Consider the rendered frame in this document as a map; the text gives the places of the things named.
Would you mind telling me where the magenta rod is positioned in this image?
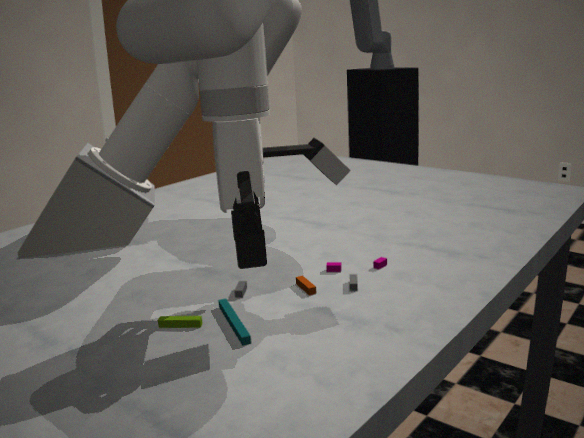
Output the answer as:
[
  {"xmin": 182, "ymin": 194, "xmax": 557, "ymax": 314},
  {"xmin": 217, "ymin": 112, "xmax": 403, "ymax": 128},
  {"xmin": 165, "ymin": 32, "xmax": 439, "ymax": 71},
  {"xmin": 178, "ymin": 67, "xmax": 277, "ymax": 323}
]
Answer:
[
  {"xmin": 373, "ymin": 257, "xmax": 387, "ymax": 270},
  {"xmin": 326, "ymin": 262, "xmax": 341, "ymax": 272}
]

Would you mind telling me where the turquoise rod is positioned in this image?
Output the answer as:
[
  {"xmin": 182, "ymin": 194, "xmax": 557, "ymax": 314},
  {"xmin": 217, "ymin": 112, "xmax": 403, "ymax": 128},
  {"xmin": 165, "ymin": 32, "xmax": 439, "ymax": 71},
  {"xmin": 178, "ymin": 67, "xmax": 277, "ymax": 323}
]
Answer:
[{"xmin": 218, "ymin": 299, "xmax": 251, "ymax": 346}]

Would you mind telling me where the lime green rod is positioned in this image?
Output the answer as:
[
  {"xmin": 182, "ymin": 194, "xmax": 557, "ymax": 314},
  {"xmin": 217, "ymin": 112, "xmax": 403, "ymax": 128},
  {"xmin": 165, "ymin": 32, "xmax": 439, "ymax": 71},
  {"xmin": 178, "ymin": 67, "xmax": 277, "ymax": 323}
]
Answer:
[{"xmin": 158, "ymin": 316, "xmax": 202, "ymax": 328}]

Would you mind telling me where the orange rectangular block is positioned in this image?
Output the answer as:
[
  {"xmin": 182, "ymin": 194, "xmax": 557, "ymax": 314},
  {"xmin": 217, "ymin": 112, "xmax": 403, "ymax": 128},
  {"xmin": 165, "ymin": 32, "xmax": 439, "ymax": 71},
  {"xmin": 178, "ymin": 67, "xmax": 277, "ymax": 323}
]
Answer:
[{"xmin": 296, "ymin": 276, "xmax": 316, "ymax": 296}]

